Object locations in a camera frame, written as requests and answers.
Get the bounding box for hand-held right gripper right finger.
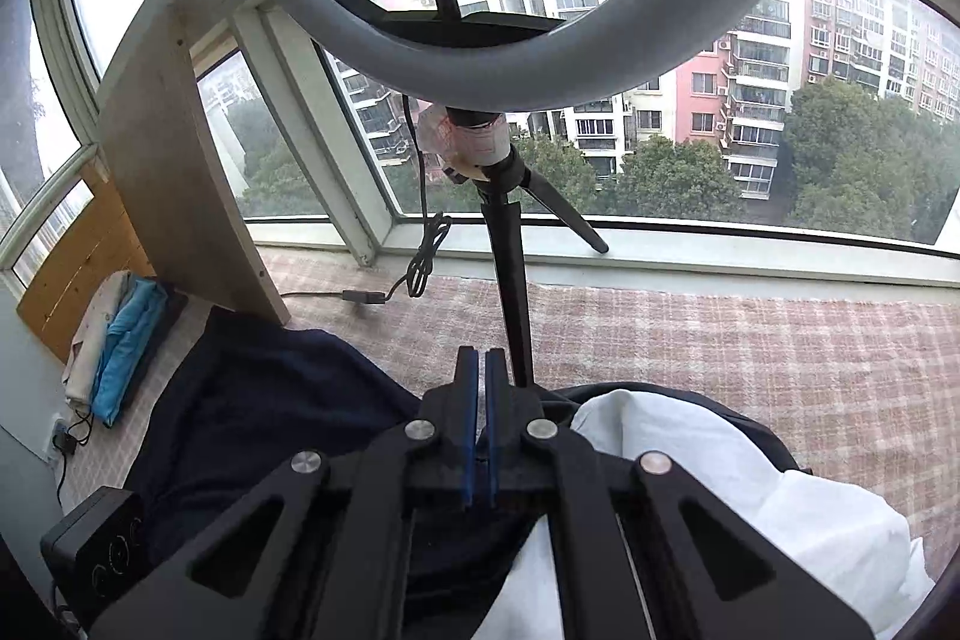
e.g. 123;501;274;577
486;347;875;640

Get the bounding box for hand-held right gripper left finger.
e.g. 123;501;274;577
90;346;485;640

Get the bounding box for navy pants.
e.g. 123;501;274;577
120;306;545;611

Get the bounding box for black charger plug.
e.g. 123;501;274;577
46;409;96;461

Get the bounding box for black tripod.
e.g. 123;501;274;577
442;104;610;386

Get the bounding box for folded blue shirt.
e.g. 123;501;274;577
90;278;170;427

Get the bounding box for folded beige cardigan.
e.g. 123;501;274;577
61;271;140;408

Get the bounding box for white shirt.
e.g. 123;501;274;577
472;389;938;640

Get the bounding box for wooden headboard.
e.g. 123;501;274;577
15;160;158;363

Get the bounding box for white framed window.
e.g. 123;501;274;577
0;0;960;270

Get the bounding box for wooden panel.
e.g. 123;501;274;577
96;0;292;326

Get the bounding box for trees outside window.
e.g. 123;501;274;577
240;77;960;247

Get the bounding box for apartment buildings outside window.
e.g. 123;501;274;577
330;0;960;199

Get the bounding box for black ring light cable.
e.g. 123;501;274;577
279;92;455;311

